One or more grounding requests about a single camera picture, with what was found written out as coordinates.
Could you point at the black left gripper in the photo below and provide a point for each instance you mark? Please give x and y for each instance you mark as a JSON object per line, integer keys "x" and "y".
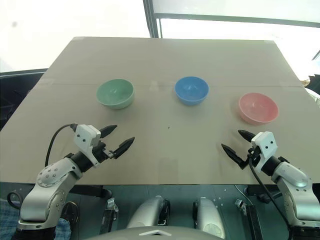
{"x": 100, "y": 153}

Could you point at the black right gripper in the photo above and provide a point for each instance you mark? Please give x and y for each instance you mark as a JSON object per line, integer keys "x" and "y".
{"x": 253, "y": 156}

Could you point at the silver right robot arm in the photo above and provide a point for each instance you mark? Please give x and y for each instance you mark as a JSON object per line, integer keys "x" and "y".
{"x": 295, "y": 180}

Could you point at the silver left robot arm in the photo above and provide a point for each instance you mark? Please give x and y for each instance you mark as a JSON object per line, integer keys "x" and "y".
{"x": 47, "y": 182}

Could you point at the red bowl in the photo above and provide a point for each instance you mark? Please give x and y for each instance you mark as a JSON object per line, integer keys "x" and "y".
{"x": 252, "y": 117}

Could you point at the green bowl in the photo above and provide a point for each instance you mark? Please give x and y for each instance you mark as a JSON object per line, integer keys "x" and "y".
{"x": 125, "y": 102}

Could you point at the beige cardboard table cover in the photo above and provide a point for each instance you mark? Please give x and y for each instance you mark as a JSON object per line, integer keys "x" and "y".
{"x": 162, "y": 150}

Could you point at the blue bowl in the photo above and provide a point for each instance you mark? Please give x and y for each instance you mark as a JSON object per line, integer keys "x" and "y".
{"x": 186, "y": 98}

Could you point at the black table leg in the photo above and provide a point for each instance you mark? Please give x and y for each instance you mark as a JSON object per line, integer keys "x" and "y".
{"x": 255, "y": 221}

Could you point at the silver right robot thigh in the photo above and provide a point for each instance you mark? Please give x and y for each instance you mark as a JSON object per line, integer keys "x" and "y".
{"x": 208, "y": 217}

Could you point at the silver robot thigh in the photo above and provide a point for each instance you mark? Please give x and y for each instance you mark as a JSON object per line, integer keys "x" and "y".
{"x": 146, "y": 212}
{"x": 208, "y": 217}

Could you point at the silver left robot thigh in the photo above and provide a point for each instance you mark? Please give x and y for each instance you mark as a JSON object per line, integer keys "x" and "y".
{"x": 146, "y": 212}

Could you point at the dark shoe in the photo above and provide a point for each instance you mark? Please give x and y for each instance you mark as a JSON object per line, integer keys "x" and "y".
{"x": 70, "y": 212}

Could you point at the grey robot torso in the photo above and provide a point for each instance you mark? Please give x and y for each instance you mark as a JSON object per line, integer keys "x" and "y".
{"x": 155, "y": 233}

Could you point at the black desk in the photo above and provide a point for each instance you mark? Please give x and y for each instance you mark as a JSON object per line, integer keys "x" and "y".
{"x": 15, "y": 97}

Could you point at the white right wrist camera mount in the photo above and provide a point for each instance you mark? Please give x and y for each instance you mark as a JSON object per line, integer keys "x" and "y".
{"x": 266, "y": 146}

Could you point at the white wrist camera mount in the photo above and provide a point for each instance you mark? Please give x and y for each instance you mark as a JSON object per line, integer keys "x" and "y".
{"x": 85, "y": 137}
{"x": 266, "y": 146}

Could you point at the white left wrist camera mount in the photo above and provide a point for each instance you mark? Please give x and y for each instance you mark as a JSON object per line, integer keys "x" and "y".
{"x": 85, "y": 137}

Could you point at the black table bracket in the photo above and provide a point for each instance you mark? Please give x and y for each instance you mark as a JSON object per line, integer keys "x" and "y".
{"x": 110, "y": 212}

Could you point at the dark window frame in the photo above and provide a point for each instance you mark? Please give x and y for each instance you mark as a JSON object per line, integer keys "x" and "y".
{"x": 160, "y": 18}

